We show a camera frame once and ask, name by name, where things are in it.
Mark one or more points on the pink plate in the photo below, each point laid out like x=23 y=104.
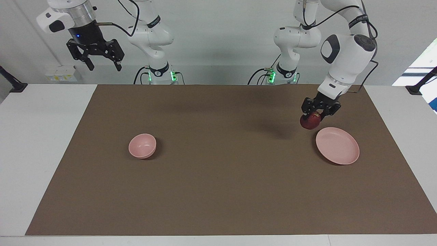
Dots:
x=338 y=146

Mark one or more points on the brown table mat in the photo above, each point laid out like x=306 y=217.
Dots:
x=218 y=188

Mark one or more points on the pink bowl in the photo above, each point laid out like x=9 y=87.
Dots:
x=141 y=147

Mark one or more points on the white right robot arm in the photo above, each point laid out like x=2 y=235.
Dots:
x=153 y=34

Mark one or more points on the black clamp stand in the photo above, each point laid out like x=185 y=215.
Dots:
x=17 y=88
x=414 y=89

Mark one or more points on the white wall socket box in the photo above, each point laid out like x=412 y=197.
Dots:
x=60 y=74

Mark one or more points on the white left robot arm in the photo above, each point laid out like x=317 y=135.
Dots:
x=348 y=54

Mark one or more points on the dark red apple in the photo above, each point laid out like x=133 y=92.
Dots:
x=309 y=123

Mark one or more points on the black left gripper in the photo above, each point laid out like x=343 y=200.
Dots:
x=326 y=100

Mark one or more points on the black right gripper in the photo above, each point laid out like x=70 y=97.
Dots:
x=87 y=36

